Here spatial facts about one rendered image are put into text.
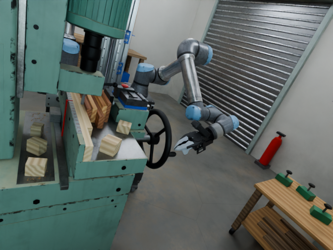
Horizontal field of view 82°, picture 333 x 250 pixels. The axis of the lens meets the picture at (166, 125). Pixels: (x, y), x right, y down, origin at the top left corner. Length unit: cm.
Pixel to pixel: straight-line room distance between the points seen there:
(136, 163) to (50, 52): 38
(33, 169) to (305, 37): 345
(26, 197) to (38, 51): 38
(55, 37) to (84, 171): 35
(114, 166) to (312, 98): 305
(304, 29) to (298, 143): 162
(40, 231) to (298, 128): 318
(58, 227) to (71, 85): 46
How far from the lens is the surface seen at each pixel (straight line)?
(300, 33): 358
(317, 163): 334
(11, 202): 67
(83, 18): 60
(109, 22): 60
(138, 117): 80
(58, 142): 76
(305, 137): 334
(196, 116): 93
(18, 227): 74
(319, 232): 163
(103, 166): 57
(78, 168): 56
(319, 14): 360
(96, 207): 75
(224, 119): 100
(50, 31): 60
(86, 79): 68
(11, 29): 57
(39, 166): 63
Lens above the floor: 124
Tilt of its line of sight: 22 degrees down
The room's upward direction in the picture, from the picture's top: 20 degrees clockwise
